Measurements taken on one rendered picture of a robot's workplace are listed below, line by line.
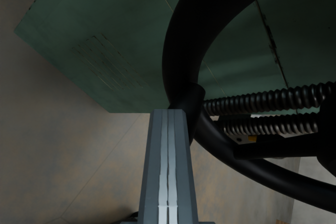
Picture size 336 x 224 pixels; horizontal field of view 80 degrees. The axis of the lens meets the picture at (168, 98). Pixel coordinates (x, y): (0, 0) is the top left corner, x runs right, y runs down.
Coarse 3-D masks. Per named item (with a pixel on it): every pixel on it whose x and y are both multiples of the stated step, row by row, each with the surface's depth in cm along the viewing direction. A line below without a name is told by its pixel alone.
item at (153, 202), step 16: (160, 112) 10; (160, 128) 9; (160, 144) 8; (144, 160) 8; (160, 160) 8; (144, 176) 7; (160, 176) 7; (144, 192) 6; (160, 192) 6; (144, 208) 6; (160, 208) 6
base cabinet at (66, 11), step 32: (64, 0) 42; (96, 0) 38; (128, 0) 35; (160, 0) 32; (256, 0) 26; (32, 32) 60; (64, 32) 52; (96, 32) 46; (128, 32) 41; (160, 32) 37; (224, 32) 32; (256, 32) 29; (64, 64) 68; (96, 64) 57; (128, 64) 50; (160, 64) 45; (224, 64) 37; (256, 64) 34; (96, 96) 79; (128, 96) 66; (160, 96) 56; (224, 96) 44
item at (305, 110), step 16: (272, 0) 25; (288, 0) 24; (304, 0) 24; (320, 0) 23; (272, 16) 27; (288, 16) 26; (304, 16) 25; (320, 16) 24; (272, 32) 28; (288, 32) 27; (304, 32) 27; (320, 32) 26; (288, 48) 29; (304, 48) 28; (320, 48) 27; (288, 64) 31; (304, 64) 30; (320, 64) 29; (288, 80) 34; (304, 80) 32; (320, 80) 31; (304, 112) 38
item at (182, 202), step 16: (176, 112) 10; (176, 128) 9; (176, 144) 8; (176, 160) 8; (176, 176) 7; (192, 176) 7; (176, 192) 6; (192, 192) 7; (176, 208) 6; (192, 208) 6
